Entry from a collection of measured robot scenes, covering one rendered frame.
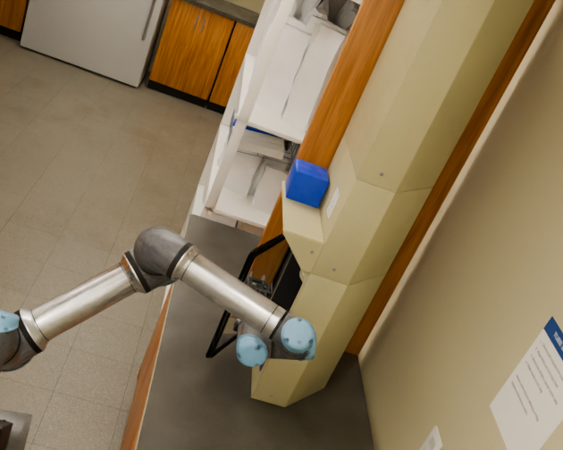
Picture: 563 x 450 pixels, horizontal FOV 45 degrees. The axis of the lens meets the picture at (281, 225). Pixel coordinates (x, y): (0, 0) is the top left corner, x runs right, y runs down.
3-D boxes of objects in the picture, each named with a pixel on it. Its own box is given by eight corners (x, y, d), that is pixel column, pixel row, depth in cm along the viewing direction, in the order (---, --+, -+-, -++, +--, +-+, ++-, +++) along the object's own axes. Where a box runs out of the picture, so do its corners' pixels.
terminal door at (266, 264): (256, 322, 228) (300, 225, 211) (205, 361, 202) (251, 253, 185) (254, 321, 229) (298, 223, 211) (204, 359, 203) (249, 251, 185)
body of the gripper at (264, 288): (273, 281, 184) (273, 307, 173) (262, 306, 188) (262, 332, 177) (247, 273, 183) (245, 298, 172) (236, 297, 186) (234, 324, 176)
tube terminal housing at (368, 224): (320, 353, 236) (420, 162, 203) (327, 420, 208) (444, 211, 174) (253, 332, 232) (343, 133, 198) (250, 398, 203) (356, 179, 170)
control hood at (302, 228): (305, 218, 211) (317, 191, 207) (310, 274, 183) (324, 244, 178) (270, 206, 209) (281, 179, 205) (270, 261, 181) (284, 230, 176)
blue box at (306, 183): (315, 194, 205) (327, 168, 201) (317, 209, 196) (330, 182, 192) (284, 183, 203) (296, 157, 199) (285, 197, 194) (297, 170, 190)
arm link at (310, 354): (318, 358, 159) (271, 355, 158) (313, 362, 170) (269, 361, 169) (319, 325, 161) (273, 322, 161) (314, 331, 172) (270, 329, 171)
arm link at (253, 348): (269, 370, 163) (233, 369, 163) (269, 342, 173) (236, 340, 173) (272, 345, 160) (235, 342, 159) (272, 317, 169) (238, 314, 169)
